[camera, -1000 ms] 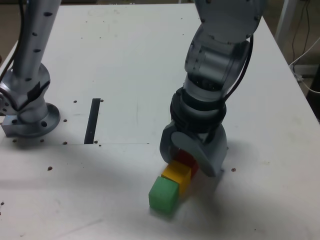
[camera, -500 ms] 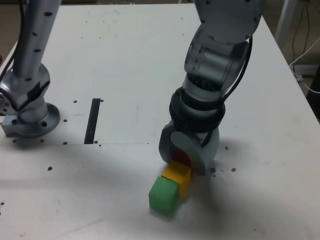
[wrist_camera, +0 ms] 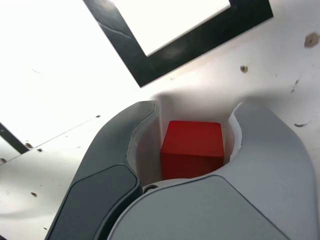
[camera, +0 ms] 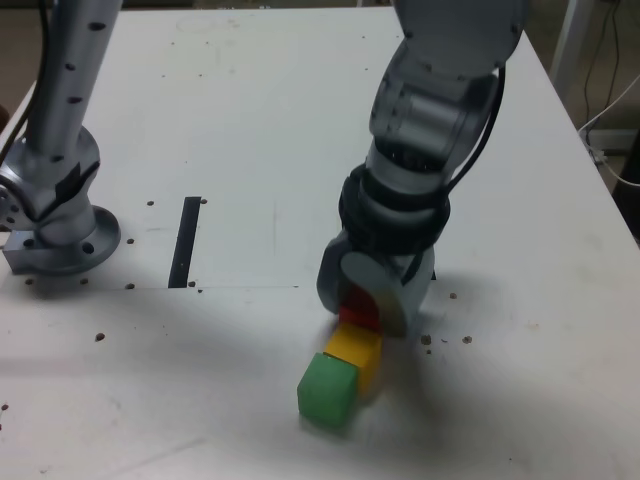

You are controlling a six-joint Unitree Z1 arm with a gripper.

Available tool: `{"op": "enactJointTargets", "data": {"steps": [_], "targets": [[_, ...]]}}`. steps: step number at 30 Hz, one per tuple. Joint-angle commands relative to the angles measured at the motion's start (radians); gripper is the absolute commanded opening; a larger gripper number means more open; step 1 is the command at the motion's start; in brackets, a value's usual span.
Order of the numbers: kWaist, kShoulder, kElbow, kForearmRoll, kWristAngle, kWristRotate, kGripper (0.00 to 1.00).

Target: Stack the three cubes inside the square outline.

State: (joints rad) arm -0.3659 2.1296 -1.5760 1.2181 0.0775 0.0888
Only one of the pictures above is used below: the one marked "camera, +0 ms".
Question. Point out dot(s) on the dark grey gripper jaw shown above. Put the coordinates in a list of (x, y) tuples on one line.
[(327, 280)]

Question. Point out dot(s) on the grey gripper jaw round hinge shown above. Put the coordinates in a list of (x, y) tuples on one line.
[(405, 295)]

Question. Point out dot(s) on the red cube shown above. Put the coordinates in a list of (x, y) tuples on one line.
[(357, 312)]

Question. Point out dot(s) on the yellow cube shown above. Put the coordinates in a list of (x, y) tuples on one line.
[(350, 345)]

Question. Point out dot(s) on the green cube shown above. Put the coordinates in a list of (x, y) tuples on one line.
[(325, 390)]

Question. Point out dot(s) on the black tape strip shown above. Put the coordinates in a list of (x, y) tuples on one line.
[(184, 245)]

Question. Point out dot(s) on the white metal frame leg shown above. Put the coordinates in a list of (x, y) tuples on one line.
[(567, 45)]

